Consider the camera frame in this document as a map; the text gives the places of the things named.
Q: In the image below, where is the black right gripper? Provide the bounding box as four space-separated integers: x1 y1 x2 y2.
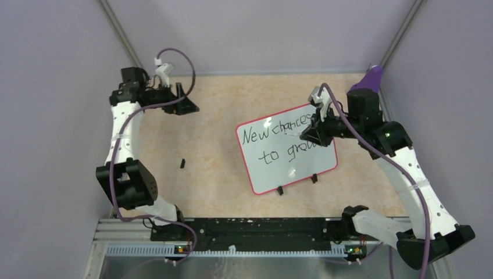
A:
301 103 362 147

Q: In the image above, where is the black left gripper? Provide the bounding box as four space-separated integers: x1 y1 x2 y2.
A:
146 80 200 115

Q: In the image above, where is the pink framed whiteboard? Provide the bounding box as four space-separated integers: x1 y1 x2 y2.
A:
235 103 338 195

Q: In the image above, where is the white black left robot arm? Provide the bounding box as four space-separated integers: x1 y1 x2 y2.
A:
95 67 199 241

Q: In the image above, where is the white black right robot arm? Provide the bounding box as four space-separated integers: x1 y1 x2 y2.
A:
299 87 476 270

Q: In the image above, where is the black whiteboard clip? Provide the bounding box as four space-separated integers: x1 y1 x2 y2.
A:
310 174 318 184
276 186 284 196

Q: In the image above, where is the purple marker holder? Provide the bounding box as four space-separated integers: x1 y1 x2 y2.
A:
346 65 384 95

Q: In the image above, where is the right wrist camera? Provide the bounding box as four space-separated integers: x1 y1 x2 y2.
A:
308 85 332 121

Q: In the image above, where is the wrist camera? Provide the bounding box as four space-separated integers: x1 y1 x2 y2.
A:
154 58 174 87
308 85 332 121

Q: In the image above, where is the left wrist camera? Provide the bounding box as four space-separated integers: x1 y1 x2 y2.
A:
154 58 174 87

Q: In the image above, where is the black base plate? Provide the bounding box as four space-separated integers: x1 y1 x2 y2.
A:
150 217 380 254

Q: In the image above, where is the aluminium frame rail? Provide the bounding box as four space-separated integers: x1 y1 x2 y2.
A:
93 219 152 243

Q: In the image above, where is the white cable duct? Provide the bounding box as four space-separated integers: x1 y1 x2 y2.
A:
106 244 347 257

